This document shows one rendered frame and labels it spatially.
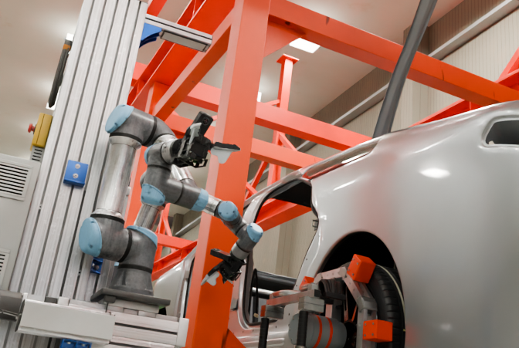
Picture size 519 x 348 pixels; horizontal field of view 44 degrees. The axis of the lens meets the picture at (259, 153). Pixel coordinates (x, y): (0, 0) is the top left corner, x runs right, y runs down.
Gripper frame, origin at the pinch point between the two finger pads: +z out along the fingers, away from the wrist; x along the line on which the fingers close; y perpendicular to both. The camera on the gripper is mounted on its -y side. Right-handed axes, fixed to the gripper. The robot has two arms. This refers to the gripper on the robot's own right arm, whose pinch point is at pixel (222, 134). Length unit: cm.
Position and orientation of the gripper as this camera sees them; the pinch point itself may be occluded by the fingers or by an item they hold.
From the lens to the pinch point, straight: 178.1
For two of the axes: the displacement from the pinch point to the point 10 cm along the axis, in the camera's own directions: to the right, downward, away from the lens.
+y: -2.7, 8.8, -3.8
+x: -7.1, -4.5, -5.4
